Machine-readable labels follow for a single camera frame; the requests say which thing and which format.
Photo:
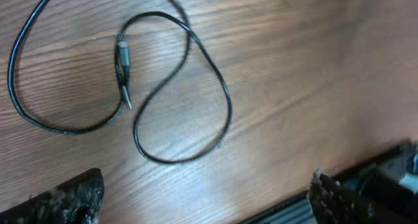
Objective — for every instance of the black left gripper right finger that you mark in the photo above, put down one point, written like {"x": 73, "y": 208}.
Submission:
{"x": 370, "y": 198}

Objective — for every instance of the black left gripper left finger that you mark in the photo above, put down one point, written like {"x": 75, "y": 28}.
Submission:
{"x": 76, "y": 201}

